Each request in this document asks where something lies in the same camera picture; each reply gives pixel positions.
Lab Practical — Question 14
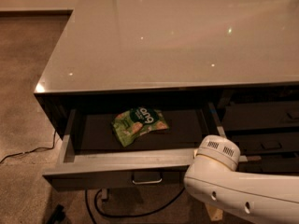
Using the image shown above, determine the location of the thin black floor cable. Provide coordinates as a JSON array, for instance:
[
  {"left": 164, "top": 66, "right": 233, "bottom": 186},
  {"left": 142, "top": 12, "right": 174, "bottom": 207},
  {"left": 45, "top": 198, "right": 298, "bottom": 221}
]
[{"left": 0, "top": 130, "right": 58, "bottom": 165}]

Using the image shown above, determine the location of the grey cabinet with glossy top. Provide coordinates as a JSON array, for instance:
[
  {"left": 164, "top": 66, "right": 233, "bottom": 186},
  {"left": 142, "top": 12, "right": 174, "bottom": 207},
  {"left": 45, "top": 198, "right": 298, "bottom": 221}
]
[{"left": 33, "top": 0, "right": 299, "bottom": 175}]

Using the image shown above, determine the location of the green snack bag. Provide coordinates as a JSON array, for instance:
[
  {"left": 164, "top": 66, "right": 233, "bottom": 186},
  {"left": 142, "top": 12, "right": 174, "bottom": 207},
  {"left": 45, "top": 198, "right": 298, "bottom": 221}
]
[{"left": 111, "top": 107, "right": 169, "bottom": 147}]

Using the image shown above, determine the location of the black object on floor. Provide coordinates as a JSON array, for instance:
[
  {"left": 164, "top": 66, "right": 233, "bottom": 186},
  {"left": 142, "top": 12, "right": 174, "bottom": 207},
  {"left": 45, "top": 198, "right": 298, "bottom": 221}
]
[{"left": 46, "top": 204, "right": 65, "bottom": 224}]

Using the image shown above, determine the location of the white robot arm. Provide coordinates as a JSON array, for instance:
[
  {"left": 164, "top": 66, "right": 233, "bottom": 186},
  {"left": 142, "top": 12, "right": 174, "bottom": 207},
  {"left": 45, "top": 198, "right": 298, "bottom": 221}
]
[{"left": 184, "top": 135, "right": 299, "bottom": 224}]

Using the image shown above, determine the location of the thick black floor cable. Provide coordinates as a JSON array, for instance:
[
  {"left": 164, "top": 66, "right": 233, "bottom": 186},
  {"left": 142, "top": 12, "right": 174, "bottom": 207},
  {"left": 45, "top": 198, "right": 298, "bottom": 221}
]
[{"left": 83, "top": 187, "right": 187, "bottom": 224}]

